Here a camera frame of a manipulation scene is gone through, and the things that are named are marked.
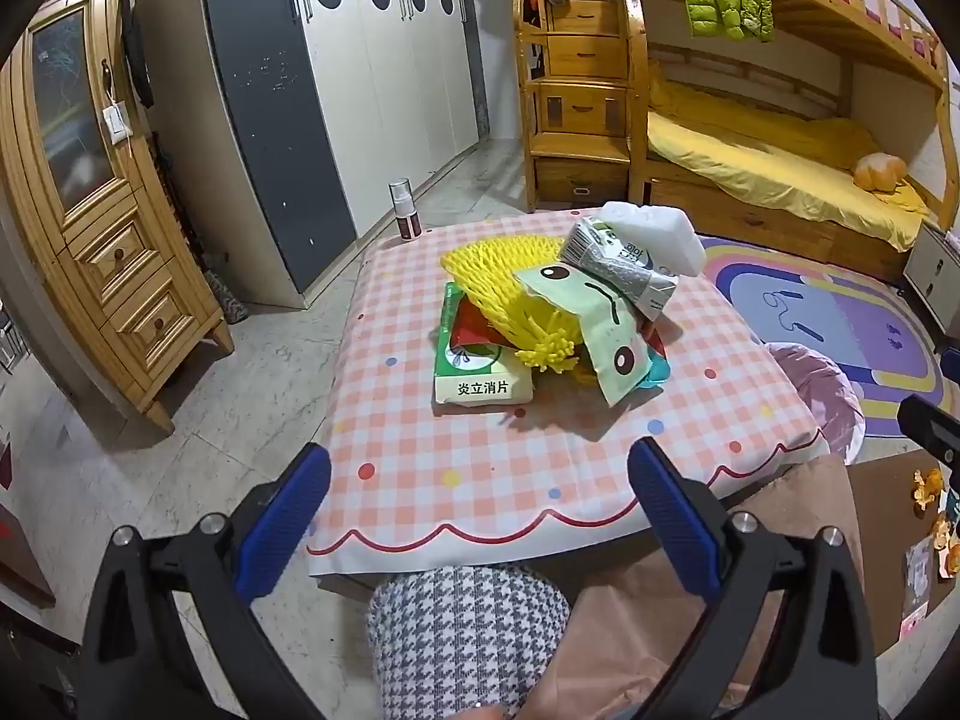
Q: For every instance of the green cartoon face packet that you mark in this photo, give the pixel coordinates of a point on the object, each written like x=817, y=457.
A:
x=615, y=360

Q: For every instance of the bin with pink bag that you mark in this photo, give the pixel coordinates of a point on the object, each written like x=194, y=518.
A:
x=825, y=397

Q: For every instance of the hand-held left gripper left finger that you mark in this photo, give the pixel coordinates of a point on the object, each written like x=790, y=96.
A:
x=289, y=517

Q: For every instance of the orange plush pillow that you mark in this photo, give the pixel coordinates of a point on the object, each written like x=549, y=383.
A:
x=881, y=171

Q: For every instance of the white foam block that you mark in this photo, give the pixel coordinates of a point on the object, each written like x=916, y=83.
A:
x=660, y=229

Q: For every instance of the green medicine box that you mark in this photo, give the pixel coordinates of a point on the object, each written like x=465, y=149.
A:
x=480, y=390

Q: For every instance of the teal packet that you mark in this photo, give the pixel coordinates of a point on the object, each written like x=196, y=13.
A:
x=656, y=373

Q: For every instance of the wooden stair drawers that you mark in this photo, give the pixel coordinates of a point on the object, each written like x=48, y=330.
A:
x=577, y=112

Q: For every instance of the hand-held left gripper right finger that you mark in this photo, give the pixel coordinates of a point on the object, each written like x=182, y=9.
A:
x=667, y=510

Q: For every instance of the white and grey wardrobe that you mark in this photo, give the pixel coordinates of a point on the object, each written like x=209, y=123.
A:
x=337, y=90

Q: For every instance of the wooden bunk bed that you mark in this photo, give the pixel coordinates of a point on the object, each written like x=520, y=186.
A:
x=825, y=15

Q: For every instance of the pink printed packet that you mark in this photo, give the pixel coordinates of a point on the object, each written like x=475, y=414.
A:
x=916, y=585

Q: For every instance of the yellow bed sheet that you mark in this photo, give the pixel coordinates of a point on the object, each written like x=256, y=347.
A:
x=750, y=157

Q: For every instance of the houndstooth trouser leg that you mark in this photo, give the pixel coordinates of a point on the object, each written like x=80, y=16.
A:
x=465, y=637

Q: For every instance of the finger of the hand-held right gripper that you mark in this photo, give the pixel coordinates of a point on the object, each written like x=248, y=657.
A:
x=950, y=365
x=930, y=426

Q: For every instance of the white spray bottle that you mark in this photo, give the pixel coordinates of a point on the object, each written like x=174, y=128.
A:
x=405, y=217

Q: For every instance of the dark patterned cloth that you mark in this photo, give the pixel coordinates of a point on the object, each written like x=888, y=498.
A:
x=225, y=296

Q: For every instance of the grey milk carton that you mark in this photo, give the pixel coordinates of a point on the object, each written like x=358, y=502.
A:
x=615, y=262

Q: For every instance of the purple cartoon rug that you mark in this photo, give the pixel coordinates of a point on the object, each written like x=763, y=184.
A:
x=825, y=315

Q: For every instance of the wooden cabinet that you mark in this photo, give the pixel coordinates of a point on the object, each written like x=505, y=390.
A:
x=112, y=240

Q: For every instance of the dark hanging cloth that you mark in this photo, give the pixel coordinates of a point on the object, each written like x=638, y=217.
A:
x=139, y=52

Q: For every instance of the pink checkered tablecloth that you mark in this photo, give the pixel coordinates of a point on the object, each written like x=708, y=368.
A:
x=465, y=465

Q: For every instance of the white bedside cabinet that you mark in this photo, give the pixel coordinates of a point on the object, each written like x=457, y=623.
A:
x=930, y=277

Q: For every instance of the brown paper bag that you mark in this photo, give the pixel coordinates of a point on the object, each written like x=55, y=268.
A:
x=600, y=630

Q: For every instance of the yellow foam fruit net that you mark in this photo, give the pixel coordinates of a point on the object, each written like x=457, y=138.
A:
x=495, y=277

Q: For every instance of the orange peel piece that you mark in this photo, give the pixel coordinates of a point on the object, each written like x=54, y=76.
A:
x=928, y=487
x=946, y=536

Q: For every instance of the torn red carton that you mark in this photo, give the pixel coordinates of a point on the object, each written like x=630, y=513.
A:
x=474, y=330

